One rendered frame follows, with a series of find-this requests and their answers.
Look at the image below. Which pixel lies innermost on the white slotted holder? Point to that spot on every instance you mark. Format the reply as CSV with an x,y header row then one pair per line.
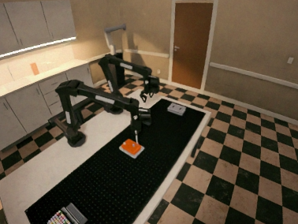
x,y
78,216

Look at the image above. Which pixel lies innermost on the orange tube rack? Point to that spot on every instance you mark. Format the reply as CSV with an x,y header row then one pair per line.
x,y
130,147

